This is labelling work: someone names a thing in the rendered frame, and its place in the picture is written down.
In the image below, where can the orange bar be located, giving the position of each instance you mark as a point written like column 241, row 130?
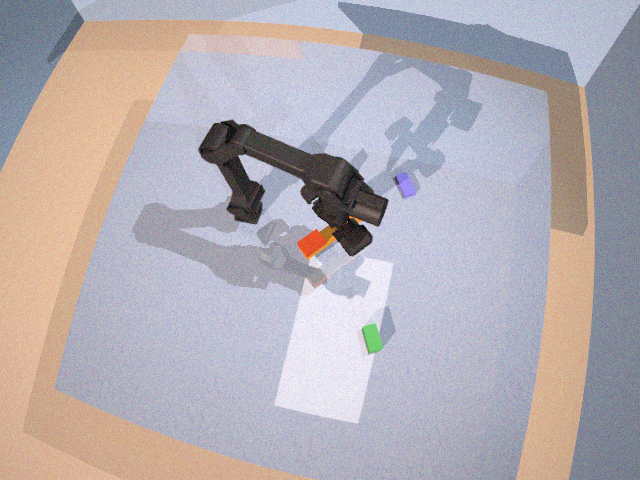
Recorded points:
column 316, row 241

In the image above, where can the green block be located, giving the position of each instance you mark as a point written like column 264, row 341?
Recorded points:
column 372, row 338

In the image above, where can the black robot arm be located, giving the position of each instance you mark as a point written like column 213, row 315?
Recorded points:
column 337, row 183

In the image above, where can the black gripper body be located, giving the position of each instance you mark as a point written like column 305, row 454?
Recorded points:
column 355, row 237

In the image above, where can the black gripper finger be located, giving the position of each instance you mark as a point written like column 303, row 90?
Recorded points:
column 317, row 213
column 337, row 235

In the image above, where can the purple rectangular block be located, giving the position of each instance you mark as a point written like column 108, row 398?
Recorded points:
column 405, row 185

